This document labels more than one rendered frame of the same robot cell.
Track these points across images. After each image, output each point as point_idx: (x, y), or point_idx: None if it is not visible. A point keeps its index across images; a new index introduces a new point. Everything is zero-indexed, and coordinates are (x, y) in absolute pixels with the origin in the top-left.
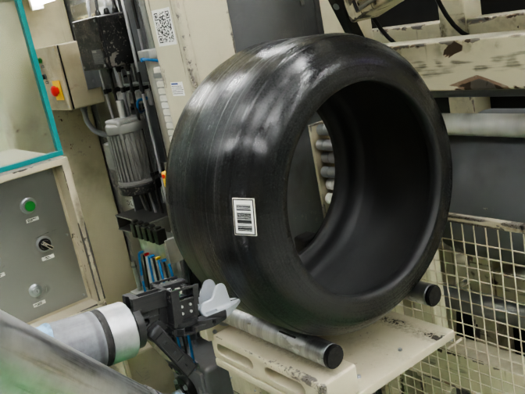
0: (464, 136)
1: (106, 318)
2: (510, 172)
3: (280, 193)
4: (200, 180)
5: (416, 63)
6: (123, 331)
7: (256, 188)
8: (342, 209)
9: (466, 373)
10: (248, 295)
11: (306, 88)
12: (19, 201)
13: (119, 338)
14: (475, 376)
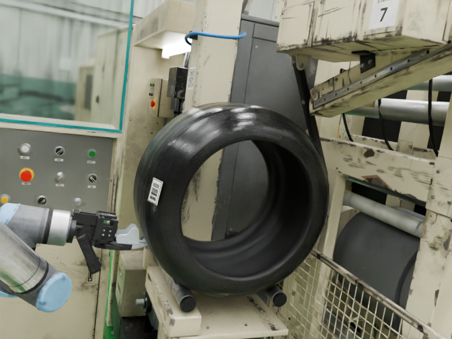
0: (372, 216)
1: (52, 215)
2: (387, 249)
3: (181, 185)
4: (148, 163)
5: (348, 156)
6: (57, 227)
7: (168, 177)
8: (259, 225)
9: None
10: (147, 241)
11: (224, 130)
12: (88, 149)
13: (53, 229)
14: None
